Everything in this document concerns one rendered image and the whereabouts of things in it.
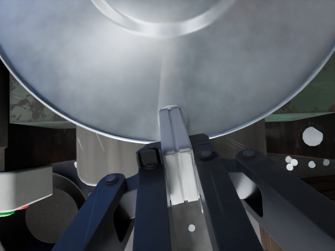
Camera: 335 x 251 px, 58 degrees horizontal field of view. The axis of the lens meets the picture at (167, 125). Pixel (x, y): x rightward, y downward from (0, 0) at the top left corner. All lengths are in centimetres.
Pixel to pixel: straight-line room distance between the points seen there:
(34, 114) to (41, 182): 14
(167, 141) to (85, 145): 9
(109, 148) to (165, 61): 8
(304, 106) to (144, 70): 22
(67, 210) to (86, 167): 86
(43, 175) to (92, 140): 29
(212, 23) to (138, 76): 7
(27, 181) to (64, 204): 63
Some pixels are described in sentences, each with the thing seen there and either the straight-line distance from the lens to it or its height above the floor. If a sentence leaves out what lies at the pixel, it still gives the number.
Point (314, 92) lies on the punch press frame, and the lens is 40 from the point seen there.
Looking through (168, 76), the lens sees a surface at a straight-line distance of 23.
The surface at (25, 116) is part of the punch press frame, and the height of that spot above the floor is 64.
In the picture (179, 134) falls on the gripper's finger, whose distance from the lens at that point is 16.
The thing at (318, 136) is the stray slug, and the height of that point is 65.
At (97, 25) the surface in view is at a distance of 24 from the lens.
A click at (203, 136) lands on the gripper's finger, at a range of 17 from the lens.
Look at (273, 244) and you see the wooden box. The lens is 94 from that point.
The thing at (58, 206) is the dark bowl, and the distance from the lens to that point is 109.
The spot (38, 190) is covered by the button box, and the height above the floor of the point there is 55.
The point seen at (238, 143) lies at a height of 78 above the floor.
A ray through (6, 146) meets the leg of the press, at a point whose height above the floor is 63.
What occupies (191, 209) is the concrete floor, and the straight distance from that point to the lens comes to 103.
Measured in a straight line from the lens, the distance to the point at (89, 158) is 23.
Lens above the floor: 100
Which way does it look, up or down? 86 degrees down
